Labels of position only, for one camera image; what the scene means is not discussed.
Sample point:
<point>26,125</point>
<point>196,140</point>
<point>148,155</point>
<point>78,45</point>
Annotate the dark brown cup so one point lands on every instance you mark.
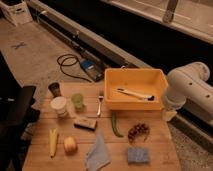
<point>54,88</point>

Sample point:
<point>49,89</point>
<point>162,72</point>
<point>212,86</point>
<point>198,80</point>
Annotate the black chair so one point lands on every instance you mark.
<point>16,113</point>

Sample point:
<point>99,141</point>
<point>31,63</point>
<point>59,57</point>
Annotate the white cup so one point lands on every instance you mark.
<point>59,105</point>

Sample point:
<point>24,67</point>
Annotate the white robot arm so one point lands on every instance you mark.
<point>187,82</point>

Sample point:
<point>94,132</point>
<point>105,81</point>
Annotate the grey blue cloth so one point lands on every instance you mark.
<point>98,155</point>

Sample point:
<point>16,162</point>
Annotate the green translucent cup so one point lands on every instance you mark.
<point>77,100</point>

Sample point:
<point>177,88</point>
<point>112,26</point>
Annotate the bunch of dark grapes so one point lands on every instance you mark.
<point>140,129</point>

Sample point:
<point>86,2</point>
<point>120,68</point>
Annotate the yellow corn cob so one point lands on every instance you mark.
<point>53,137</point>

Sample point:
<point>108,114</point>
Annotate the blue power device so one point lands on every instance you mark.
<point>91,70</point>

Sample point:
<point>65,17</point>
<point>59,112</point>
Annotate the green chili pepper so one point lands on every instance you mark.
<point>114,127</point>

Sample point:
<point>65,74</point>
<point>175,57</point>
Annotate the dark rectangular block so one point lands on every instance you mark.
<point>85,123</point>

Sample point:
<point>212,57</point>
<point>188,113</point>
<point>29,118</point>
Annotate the white cardboard box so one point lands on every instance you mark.
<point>17,14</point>

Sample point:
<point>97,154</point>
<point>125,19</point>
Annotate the blue sponge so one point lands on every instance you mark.
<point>138,155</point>

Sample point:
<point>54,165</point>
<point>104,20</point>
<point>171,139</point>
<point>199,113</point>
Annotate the yellow plastic tray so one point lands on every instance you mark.
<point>140,80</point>

